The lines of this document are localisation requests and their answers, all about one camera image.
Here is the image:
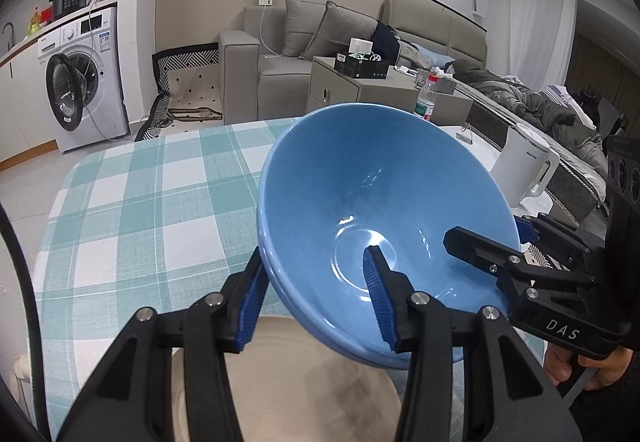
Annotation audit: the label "grey duvet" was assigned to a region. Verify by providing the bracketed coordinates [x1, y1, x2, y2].
[445, 59, 608, 183]

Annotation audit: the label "white lower kitchen cabinets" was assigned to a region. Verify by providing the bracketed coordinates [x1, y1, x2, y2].
[0, 49, 57, 165]

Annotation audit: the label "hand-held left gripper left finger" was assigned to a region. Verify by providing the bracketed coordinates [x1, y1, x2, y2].
[57, 246, 271, 442]

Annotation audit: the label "plastic water bottle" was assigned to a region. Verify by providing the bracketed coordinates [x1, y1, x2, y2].
[414, 74, 439, 121]

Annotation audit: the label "folded patterned mat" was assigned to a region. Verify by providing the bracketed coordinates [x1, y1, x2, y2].
[135, 49, 226, 143]

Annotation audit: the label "black cable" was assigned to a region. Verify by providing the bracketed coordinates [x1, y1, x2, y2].
[0, 207, 51, 442]

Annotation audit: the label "grey side cabinet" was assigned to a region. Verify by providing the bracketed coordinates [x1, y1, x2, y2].
[306, 56, 473, 127]

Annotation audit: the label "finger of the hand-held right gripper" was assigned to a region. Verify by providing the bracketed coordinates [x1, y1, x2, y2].
[515, 214, 606, 268]
[444, 225, 599, 303]

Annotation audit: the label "black box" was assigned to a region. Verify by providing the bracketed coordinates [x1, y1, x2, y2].
[334, 50, 390, 79]

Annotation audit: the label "light blue bowl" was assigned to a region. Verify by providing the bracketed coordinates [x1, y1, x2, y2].
[256, 103, 522, 370]

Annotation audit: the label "white curtain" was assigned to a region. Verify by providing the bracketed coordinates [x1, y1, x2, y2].
[507, 0, 578, 87]

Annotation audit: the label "grey sofa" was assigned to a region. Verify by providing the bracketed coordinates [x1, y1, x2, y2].
[218, 0, 488, 123]

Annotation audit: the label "person's right hand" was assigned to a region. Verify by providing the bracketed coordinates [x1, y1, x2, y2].
[542, 345, 637, 391]

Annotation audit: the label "beige round plate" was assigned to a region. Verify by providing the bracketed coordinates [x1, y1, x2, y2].
[171, 316, 403, 442]

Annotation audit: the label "white electric kettle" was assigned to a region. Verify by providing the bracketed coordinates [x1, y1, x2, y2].
[490, 123, 562, 210]

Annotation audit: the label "teal checked tablecloth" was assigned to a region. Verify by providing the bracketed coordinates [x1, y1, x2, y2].
[37, 117, 546, 442]

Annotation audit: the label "tissue box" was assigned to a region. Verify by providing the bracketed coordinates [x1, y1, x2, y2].
[435, 66, 458, 95]

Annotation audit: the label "grey cushion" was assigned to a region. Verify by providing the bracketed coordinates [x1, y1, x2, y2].
[300, 0, 378, 61]
[282, 0, 328, 60]

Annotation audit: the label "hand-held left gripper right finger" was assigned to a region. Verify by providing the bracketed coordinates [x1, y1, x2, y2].
[362, 244, 576, 442]

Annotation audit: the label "white washing machine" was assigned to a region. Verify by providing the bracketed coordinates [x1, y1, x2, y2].
[37, 6, 131, 153]

